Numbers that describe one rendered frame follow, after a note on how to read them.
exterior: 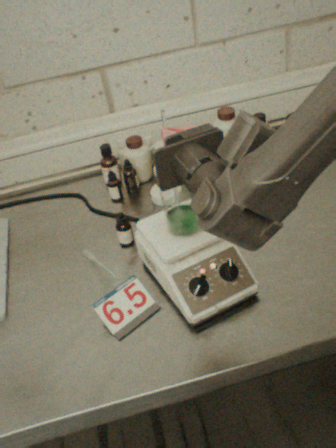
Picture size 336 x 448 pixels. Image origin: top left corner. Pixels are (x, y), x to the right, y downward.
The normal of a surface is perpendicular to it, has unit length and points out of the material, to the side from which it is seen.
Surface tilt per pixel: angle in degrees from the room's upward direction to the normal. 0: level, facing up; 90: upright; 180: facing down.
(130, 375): 0
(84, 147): 90
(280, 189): 95
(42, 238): 0
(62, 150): 90
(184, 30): 90
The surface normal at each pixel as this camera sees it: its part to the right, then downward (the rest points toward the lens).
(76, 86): 0.22, 0.58
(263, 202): 0.00, 0.69
